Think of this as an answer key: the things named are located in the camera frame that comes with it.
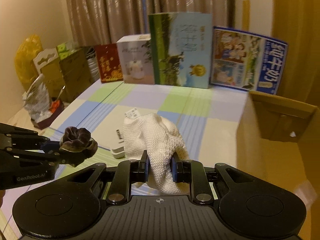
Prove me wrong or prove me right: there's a white power adapter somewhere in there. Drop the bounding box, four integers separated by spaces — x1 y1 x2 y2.
110 127 126 159

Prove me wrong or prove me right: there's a dark velvet scrunchie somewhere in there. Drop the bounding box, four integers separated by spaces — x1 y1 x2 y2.
59 126 98 167

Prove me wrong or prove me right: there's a white crumpled plastic bag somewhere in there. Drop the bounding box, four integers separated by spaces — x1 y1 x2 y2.
23 74 52 123

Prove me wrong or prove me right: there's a white knitted sock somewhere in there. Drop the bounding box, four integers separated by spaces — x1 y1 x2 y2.
122 113 189 195

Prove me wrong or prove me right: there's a wooden wardrobe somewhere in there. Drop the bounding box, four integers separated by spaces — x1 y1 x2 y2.
272 0 319 106

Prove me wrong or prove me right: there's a brown cardboard boxes stack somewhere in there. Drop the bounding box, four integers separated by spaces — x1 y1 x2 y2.
33 48 94 103

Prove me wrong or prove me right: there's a wooden stick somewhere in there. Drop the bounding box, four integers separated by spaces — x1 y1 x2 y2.
242 0 251 31

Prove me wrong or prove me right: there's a yellow plastic bag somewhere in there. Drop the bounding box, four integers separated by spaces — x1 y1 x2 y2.
14 34 43 92

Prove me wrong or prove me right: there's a checkered bed sheet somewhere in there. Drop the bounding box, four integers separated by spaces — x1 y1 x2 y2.
0 78 251 240

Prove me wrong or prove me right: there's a red gift box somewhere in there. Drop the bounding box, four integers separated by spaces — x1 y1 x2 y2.
94 43 123 83

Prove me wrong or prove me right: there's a white ointment box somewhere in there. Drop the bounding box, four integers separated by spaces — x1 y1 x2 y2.
125 107 140 119

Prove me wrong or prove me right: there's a white appliance box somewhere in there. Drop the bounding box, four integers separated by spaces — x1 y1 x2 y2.
117 34 155 85

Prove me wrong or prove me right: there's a green blue milk carton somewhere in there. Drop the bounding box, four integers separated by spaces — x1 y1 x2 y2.
149 12 213 88

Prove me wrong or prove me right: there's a cardboard box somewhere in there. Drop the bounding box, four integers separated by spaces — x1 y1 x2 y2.
236 91 319 239

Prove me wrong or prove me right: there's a blue cartoon milk carton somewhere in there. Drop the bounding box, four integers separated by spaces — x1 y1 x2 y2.
210 27 288 95

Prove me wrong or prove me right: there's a person's left hand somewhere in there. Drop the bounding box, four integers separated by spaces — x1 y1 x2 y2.
0 190 6 207

